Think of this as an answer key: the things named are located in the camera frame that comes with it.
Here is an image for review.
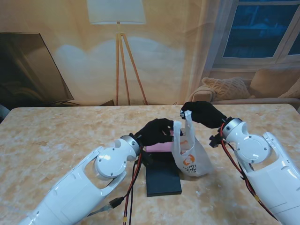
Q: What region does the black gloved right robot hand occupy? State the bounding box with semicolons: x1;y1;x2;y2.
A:
180;101;228;129

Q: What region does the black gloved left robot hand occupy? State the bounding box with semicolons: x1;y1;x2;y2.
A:
135;118;183;147

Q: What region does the white plastic bag orange logo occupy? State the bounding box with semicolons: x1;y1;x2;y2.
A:
170;109;214;178

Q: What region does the black gift box pink inside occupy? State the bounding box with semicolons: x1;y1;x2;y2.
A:
143;135;179;167

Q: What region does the black gift box lid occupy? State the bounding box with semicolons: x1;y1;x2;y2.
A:
145;165;183;198

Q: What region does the beige sofa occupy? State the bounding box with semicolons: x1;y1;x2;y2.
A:
187;78;300;105

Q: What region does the cream knitted pillow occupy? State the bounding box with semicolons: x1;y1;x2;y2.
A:
278;78;300;99
202;76;251;100

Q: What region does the sheer cream curtain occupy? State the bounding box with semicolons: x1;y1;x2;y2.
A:
180;0;237;105

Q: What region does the plain beige pillow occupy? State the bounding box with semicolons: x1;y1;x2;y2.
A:
248;67;300;98

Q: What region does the white framed window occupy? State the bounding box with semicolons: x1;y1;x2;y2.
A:
212;0;300;71

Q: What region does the tripod floor lamp white shade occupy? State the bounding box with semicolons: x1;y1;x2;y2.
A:
86;0;149;106

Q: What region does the dark flat television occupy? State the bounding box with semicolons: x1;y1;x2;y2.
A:
0;32;75;106

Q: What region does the dark grey chair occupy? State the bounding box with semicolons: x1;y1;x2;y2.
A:
0;104;10;124

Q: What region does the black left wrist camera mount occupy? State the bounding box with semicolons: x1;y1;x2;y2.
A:
140;151;154;167

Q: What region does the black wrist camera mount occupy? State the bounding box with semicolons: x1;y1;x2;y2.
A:
209;135;222;148
140;151;154;167

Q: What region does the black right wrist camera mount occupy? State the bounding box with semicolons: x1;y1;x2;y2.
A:
209;135;222;148

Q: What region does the red black left arm cable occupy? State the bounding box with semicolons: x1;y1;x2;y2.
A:
121;150;144;225

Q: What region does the red black arm cable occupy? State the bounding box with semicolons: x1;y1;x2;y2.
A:
219;123;279;221
121;150;144;225

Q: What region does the red black right arm cable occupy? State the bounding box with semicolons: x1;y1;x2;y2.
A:
219;123;279;221

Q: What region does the grey cable with black plug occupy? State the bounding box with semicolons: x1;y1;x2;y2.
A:
88;196;125;218

